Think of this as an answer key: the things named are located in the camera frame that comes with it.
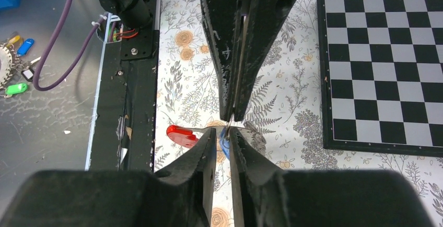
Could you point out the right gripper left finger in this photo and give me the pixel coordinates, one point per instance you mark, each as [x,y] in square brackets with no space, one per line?
[180,194]

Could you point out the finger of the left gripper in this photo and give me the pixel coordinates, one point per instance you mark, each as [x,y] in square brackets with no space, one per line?
[223,25]
[260,22]

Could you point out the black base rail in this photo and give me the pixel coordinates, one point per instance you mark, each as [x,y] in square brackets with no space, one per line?
[123,127]

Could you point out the black grey chessboard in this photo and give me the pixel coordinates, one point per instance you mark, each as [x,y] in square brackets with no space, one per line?
[381,75]

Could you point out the red tag keyring bundle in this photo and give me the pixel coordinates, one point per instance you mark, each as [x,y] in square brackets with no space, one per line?
[187,137]

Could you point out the spare key bunch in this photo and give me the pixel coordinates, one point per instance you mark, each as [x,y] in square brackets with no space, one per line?
[12,49]

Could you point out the blue tag key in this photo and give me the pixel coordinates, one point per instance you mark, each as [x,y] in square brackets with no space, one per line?
[224,142]

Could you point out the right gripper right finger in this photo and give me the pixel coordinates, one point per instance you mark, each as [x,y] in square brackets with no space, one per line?
[265,195]

